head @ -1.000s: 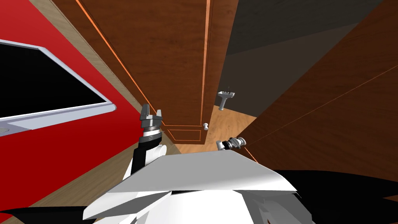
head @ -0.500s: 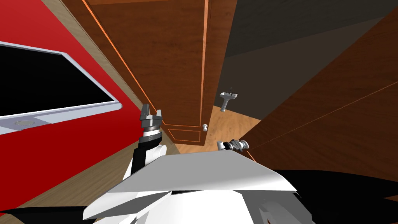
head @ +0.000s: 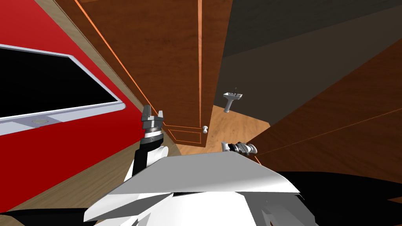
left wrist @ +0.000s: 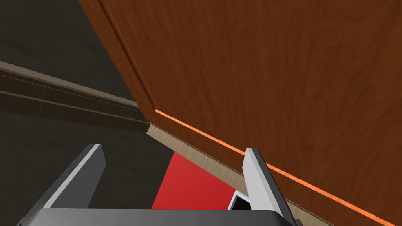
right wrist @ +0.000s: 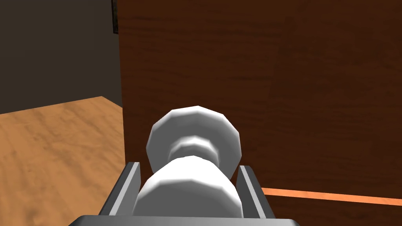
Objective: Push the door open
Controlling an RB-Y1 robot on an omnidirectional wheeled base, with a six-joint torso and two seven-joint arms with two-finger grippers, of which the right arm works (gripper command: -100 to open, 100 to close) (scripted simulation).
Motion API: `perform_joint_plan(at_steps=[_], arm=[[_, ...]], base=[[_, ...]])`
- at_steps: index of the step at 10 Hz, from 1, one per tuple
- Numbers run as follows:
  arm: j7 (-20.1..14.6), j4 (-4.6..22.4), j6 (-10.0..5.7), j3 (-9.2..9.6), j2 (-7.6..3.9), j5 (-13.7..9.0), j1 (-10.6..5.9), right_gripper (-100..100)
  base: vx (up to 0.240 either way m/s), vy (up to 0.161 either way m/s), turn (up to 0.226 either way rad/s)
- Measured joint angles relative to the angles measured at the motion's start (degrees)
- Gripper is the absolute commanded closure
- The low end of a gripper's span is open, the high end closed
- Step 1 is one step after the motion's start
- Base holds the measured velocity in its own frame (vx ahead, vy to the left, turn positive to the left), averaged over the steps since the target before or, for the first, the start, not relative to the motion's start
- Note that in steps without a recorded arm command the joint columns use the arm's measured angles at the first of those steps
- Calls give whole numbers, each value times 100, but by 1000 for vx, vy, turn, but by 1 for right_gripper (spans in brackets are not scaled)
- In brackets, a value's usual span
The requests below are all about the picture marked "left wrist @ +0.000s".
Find red flat panel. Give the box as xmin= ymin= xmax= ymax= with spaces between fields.
xmin=151 ymin=151 xmax=237 ymax=210

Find brown wooden cupboard door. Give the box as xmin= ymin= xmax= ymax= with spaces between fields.
xmin=77 ymin=0 xmax=402 ymax=226

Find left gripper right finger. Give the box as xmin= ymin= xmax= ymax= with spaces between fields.
xmin=242 ymin=148 xmax=297 ymax=226

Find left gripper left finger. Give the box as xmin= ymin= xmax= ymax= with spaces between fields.
xmin=35 ymin=143 xmax=107 ymax=210

